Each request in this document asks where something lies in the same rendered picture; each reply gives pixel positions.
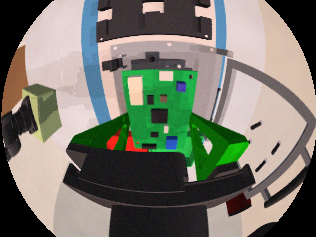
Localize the green bin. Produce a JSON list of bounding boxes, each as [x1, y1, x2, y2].
[[152, 131, 204, 167]]

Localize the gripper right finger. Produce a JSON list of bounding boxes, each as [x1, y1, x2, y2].
[[189, 112, 249, 181]]

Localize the red bin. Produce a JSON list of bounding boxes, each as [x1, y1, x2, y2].
[[107, 129, 149, 152]]

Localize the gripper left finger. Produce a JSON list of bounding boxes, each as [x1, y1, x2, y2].
[[70, 112, 130, 151]]

